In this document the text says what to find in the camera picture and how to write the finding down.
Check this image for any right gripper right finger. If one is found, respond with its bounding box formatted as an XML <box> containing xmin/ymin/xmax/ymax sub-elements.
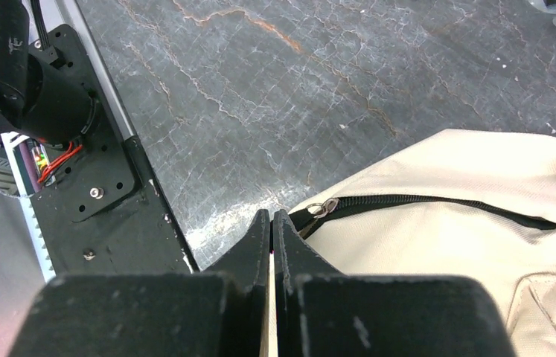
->
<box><xmin>272</xmin><ymin>210</ymin><xmax>514</xmax><ymax>356</ymax></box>

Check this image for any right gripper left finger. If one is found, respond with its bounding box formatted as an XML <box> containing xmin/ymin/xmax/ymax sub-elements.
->
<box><xmin>10</xmin><ymin>210</ymin><xmax>272</xmax><ymax>356</ymax></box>

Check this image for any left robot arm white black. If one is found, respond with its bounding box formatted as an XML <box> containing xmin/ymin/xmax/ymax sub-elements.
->
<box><xmin>0</xmin><ymin>1</ymin><xmax>96</xmax><ymax>145</ymax></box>

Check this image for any cream canvas backpack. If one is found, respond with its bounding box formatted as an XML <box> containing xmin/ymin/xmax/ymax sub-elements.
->
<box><xmin>295</xmin><ymin>129</ymin><xmax>556</xmax><ymax>356</ymax></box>

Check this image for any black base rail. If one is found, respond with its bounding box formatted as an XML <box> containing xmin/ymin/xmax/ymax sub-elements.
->
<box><xmin>23</xmin><ymin>25</ymin><xmax>198</xmax><ymax>279</ymax></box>

